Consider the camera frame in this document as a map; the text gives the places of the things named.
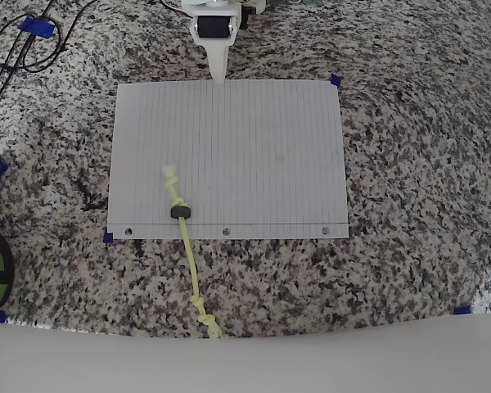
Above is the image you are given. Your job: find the yellow-green knotted rope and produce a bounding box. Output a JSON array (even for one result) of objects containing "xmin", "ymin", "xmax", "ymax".
[{"xmin": 161, "ymin": 164, "xmax": 224, "ymax": 339}]

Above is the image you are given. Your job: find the lined white paper sheet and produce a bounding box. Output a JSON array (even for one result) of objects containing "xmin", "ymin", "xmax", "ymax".
[{"xmin": 106, "ymin": 79, "xmax": 349, "ymax": 241}]

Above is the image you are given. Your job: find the red servo wire bundle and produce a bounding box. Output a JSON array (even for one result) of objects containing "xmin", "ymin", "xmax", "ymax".
[{"xmin": 159, "ymin": 0, "xmax": 192, "ymax": 18}]

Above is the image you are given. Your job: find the black looped cable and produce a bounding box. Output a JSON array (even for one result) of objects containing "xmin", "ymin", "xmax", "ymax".
[{"xmin": 0, "ymin": 0, "xmax": 97, "ymax": 75}]

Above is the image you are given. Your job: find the black straight cable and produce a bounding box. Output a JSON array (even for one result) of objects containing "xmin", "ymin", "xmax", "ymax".
[{"xmin": 0, "ymin": 0, "xmax": 56, "ymax": 128}]

